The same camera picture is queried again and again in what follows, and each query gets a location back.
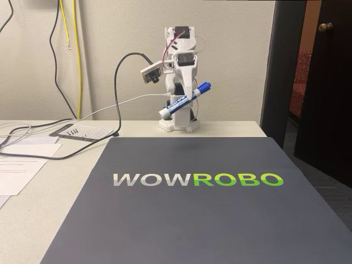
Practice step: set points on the blue dry erase marker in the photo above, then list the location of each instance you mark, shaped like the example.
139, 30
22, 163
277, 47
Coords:
176, 104

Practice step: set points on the red upholstered furniture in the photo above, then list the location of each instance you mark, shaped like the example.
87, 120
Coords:
301, 82

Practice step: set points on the grey WOWROBO mat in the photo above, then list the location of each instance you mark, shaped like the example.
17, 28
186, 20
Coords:
192, 220

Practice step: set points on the dark wooden door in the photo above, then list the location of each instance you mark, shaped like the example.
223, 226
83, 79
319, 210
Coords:
330, 96

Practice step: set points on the brass door knob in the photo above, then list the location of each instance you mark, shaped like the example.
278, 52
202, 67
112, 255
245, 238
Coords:
325, 27

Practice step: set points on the blank white paper sheet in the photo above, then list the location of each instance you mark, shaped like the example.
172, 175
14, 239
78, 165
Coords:
41, 140
33, 149

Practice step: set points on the printed white paper sheet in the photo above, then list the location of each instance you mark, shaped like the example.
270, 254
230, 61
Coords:
19, 176

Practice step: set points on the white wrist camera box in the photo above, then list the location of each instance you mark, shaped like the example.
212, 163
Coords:
149, 70

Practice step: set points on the dark grey door frame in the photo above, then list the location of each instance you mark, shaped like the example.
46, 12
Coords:
277, 82

